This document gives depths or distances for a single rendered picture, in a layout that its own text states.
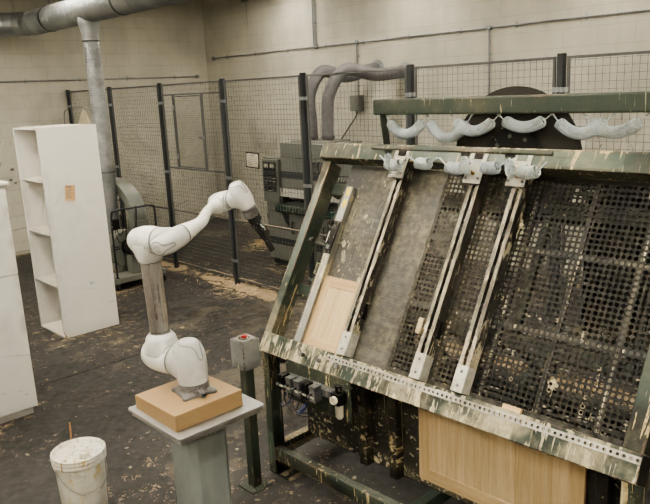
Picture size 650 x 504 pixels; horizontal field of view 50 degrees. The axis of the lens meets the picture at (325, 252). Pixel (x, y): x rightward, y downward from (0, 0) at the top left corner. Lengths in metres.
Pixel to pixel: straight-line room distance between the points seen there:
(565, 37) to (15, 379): 6.42
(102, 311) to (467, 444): 4.75
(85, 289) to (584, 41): 5.83
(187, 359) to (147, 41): 9.60
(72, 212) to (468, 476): 4.81
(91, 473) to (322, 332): 1.50
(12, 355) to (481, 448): 3.49
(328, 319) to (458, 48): 5.84
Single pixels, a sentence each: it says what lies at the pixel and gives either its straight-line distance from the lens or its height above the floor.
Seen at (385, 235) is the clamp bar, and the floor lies 1.50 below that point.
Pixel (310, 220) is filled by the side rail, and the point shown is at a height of 1.52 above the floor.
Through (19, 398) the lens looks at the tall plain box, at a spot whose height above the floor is 0.16.
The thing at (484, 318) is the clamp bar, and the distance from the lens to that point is 3.30.
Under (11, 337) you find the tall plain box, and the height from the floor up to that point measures 0.63.
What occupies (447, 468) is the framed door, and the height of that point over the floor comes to 0.37.
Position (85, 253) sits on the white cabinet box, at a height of 0.81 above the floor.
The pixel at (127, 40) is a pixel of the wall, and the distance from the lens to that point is 12.49.
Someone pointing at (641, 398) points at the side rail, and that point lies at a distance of 2.98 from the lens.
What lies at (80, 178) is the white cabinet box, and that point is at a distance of 7.22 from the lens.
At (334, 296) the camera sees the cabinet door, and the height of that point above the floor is 1.15.
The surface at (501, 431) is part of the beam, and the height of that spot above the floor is 0.82.
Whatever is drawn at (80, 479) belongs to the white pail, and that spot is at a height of 0.25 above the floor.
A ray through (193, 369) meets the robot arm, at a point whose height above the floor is 0.98.
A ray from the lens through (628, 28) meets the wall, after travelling 8.12.
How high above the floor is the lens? 2.28
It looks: 13 degrees down
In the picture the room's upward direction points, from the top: 3 degrees counter-clockwise
